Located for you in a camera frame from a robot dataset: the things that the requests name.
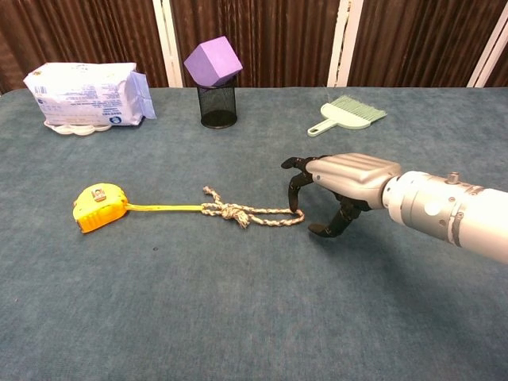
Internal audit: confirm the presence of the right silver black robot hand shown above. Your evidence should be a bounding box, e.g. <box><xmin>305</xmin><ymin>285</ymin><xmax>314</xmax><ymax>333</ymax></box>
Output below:
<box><xmin>280</xmin><ymin>152</ymin><xmax>402</xmax><ymax>239</ymax></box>

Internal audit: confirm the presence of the braided beige rope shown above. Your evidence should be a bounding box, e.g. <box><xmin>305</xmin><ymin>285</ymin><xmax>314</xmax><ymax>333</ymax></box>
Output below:
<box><xmin>201</xmin><ymin>186</ymin><xmax>306</xmax><ymax>230</ymax></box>

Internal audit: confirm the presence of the yellow tape measure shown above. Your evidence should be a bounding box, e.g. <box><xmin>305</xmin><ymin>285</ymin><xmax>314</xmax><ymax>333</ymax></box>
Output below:
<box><xmin>72</xmin><ymin>183</ymin><xmax>206</xmax><ymax>234</ymax></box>

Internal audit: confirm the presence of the light green hand brush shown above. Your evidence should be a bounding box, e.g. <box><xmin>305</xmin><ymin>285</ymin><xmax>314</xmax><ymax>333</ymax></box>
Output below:
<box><xmin>306</xmin><ymin>94</ymin><xmax>388</xmax><ymax>138</ymax></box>

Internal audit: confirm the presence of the black mesh pen holder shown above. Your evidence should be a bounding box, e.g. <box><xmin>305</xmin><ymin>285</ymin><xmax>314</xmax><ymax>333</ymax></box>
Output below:
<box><xmin>196</xmin><ymin>76</ymin><xmax>238</xmax><ymax>129</ymax></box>

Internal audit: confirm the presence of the brown pleated partition panel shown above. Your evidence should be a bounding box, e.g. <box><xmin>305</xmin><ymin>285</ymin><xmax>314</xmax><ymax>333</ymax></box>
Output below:
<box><xmin>484</xmin><ymin>58</ymin><xmax>508</xmax><ymax>88</ymax></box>
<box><xmin>0</xmin><ymin>0</ymin><xmax>168</xmax><ymax>95</ymax></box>
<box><xmin>348</xmin><ymin>0</ymin><xmax>508</xmax><ymax>88</ymax></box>
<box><xmin>169</xmin><ymin>0</ymin><xmax>342</xmax><ymax>89</ymax></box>

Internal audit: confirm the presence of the purple foam cube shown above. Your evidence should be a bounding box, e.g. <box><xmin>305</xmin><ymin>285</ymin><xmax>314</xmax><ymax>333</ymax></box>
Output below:
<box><xmin>183</xmin><ymin>35</ymin><xmax>244</xmax><ymax>87</ymax></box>

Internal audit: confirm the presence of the white tissue pack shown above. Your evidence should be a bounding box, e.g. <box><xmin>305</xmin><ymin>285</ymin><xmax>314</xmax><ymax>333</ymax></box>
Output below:
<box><xmin>22</xmin><ymin>61</ymin><xmax>158</xmax><ymax>127</ymax></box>

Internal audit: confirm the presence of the white flower-shaped dish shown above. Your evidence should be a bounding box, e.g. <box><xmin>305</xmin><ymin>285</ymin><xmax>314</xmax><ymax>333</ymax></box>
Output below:
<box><xmin>43</xmin><ymin>120</ymin><xmax>113</xmax><ymax>137</ymax></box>

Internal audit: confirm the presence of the white partition post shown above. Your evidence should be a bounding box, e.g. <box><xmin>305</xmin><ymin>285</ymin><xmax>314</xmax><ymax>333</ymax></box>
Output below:
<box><xmin>152</xmin><ymin>0</ymin><xmax>185</xmax><ymax>88</ymax></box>
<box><xmin>326</xmin><ymin>0</ymin><xmax>364</xmax><ymax>88</ymax></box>
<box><xmin>466</xmin><ymin>14</ymin><xmax>508</xmax><ymax>88</ymax></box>

